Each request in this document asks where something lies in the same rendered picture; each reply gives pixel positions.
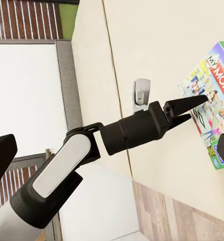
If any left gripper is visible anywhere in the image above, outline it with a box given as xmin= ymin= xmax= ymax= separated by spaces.
xmin=118 ymin=95 xmax=208 ymax=149

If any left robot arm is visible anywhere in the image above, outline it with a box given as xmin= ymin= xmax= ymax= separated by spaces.
xmin=0 ymin=78 xmax=208 ymax=241

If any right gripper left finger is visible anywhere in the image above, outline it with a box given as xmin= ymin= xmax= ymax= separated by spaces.
xmin=0 ymin=134 xmax=18 ymax=180

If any board game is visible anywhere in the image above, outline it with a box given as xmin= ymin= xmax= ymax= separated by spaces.
xmin=178 ymin=41 xmax=224 ymax=170

